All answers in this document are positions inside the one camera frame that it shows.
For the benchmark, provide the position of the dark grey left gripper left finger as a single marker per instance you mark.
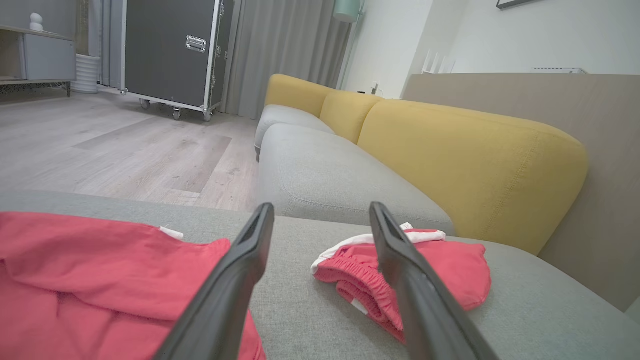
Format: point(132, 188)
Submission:
point(225, 295)

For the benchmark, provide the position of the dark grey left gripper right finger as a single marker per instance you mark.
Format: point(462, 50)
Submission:
point(425, 310)

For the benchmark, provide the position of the red basketball shorts white stripe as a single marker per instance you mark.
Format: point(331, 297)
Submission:
point(450, 270)

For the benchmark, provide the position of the red basketball jersey white trim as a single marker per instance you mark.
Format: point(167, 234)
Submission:
point(100, 280)

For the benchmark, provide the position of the large grey sofa chaise seat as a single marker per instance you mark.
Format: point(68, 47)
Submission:
point(310, 320)

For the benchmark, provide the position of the yellow sofa back cushion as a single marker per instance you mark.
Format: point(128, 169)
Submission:
point(295, 92)
point(347, 115)
point(475, 170)

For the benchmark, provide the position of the grey sofa seat cushion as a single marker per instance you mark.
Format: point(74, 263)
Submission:
point(340, 175)
point(285, 117)

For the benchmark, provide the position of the brown wooden panel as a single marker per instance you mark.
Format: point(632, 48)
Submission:
point(610, 150)

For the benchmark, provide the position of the white router with antennas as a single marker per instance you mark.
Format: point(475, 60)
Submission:
point(437, 65)

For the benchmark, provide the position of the black wheeled flight case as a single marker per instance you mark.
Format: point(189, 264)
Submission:
point(165, 55)

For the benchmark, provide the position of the grey curtain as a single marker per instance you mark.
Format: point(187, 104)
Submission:
point(285, 50)

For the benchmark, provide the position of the white ribbed plant pot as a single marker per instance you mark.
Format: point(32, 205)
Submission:
point(86, 75)

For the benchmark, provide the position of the flat white device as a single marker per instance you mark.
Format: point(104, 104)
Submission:
point(557, 71)

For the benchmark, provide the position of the grey wooden TV cabinet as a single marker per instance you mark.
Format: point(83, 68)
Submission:
point(47, 57)

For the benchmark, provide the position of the mint green floor lamp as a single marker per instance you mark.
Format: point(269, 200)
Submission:
point(346, 10)

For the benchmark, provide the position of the small white figurine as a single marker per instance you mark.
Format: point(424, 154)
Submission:
point(36, 22)

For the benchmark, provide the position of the black framed wall picture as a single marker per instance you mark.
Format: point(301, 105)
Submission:
point(515, 3)

